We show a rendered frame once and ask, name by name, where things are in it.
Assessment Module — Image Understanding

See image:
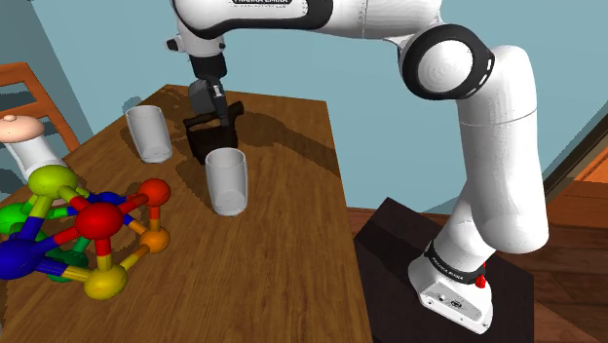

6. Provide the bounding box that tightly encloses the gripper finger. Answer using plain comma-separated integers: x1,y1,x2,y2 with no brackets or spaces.
210,82,231,128
187,79,215,118

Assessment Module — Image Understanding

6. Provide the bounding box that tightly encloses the black boxy container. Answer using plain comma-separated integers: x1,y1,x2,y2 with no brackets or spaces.
182,99,247,166

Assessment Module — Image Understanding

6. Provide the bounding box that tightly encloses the white cup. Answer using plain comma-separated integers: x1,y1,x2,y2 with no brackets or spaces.
124,104,173,165
204,146,249,217

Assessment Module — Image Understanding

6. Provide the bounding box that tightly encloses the orange wooden chair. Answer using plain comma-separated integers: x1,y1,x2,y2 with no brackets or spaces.
0,60,82,154

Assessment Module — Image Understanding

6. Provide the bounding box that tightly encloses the wooden table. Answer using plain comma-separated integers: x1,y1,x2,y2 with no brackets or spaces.
0,84,374,343

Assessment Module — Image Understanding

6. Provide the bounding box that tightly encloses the colourful ball-and-stick toy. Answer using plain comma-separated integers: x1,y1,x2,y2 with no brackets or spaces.
0,163,172,302

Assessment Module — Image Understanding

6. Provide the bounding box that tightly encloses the white bottle with pink cap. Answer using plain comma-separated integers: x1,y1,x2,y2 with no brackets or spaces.
0,113,68,184

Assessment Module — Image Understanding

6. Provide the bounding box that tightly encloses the dark robot stand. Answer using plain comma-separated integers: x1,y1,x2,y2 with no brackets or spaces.
353,196,536,343

